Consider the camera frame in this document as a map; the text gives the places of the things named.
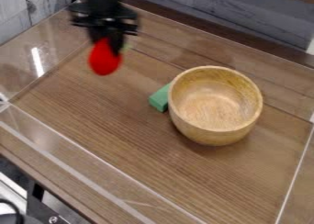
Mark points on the green foam block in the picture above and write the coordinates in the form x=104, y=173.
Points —
x=157, y=99

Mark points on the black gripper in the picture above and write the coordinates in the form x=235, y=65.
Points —
x=102, y=15

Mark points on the wooden bowl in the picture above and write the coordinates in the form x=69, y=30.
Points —
x=215, y=105

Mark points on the red felt strawberry toy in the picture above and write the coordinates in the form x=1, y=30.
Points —
x=102, y=59

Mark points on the black metal table bracket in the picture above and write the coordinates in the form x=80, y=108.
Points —
x=36, y=209

